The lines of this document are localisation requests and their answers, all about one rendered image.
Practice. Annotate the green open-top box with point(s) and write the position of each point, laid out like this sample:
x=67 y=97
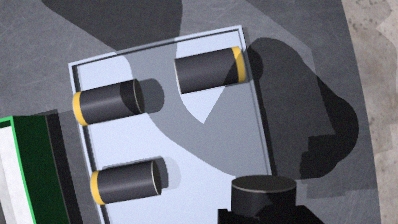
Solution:
x=29 y=137

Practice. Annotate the black cylinder with yellow band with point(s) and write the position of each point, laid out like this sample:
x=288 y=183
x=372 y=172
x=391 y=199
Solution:
x=109 y=102
x=263 y=199
x=210 y=69
x=124 y=183

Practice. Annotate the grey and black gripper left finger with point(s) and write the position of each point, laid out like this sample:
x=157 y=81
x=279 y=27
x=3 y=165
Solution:
x=225 y=217

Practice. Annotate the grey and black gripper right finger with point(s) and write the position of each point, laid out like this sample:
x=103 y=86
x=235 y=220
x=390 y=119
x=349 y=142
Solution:
x=305 y=216

